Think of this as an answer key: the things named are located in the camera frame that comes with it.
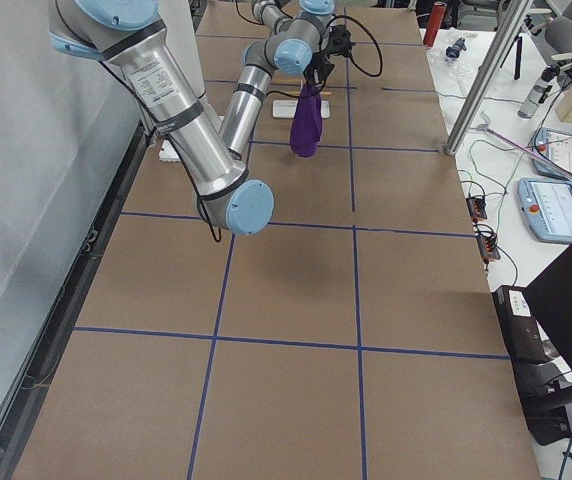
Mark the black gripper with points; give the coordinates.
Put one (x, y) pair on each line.
(322, 63)

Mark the purple towel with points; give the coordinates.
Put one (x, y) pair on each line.
(307, 126)

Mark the white wooden towel rack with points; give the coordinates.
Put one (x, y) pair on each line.
(285, 107)

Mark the black blue tool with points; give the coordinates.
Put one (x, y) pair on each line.
(454, 51)

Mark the red cylinder bottle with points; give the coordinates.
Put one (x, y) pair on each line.
(434, 23)

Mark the far orange connector block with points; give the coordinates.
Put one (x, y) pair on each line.
(476, 203)

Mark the orange connector block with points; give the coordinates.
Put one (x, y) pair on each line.
(476, 203)
(487, 241)

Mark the clear water bottle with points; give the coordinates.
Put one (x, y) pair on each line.
(538, 93)

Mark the near orange connector block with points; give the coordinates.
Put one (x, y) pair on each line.
(487, 241)

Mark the far blue teach pendant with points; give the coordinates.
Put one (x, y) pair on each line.
(555, 145)

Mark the blue teach pendant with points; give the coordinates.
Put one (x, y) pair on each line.
(555, 145)
(547, 208)

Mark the grey office chair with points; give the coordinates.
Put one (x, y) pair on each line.
(556, 35)

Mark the near blue teach pendant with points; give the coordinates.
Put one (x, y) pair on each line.
(547, 208)

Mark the black computer box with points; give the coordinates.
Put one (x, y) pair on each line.
(520, 330)

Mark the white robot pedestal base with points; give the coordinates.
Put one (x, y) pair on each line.
(195, 132)

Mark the aluminium frame post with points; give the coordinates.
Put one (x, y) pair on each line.
(508, 28)

